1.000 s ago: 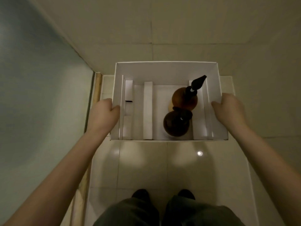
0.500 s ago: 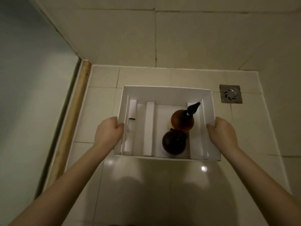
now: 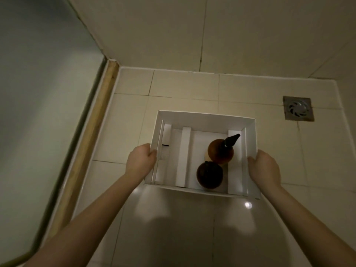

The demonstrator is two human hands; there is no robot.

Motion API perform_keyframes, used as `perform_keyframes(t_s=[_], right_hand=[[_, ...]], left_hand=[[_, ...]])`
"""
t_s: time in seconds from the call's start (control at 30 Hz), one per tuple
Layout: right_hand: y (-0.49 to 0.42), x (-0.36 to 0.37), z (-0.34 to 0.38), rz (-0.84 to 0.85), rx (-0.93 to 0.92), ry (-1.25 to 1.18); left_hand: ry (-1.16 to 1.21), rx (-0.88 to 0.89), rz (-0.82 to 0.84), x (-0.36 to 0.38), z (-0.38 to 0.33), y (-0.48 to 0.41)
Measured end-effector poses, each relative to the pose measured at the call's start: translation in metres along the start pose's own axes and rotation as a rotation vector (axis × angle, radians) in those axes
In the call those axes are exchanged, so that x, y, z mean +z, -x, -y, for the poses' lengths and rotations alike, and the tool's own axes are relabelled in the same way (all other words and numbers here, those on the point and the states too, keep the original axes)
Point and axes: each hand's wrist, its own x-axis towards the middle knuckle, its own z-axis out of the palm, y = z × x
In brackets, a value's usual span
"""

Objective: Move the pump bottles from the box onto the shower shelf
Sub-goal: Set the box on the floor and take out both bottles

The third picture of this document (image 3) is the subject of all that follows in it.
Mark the amber bottle white label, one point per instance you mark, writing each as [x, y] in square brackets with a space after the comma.
[209, 175]

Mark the person's left hand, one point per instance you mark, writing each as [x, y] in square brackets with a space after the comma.
[140, 162]

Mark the black framed glass panel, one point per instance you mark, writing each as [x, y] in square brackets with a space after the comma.
[41, 108]

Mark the wooden threshold strip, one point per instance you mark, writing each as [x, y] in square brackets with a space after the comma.
[86, 147]

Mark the white cardboard box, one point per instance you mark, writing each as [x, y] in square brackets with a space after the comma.
[200, 122]

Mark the person's right forearm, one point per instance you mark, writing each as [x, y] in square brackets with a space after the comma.
[311, 233]

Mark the person's left forearm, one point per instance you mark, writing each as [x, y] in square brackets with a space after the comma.
[89, 228]

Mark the person's right hand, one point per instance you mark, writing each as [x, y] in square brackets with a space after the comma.
[265, 170]

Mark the amber bottle yellow label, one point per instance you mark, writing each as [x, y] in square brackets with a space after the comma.
[218, 151]

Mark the square metal floor drain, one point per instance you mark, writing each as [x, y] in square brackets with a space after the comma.
[299, 108]

